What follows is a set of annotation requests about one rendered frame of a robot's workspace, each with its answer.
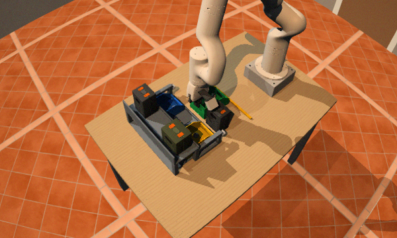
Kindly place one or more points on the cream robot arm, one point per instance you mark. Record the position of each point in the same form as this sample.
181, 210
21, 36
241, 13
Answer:
291, 21

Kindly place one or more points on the green bin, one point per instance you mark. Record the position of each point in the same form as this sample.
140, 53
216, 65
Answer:
201, 111

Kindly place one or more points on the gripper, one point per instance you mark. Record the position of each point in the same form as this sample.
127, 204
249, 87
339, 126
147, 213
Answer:
194, 96

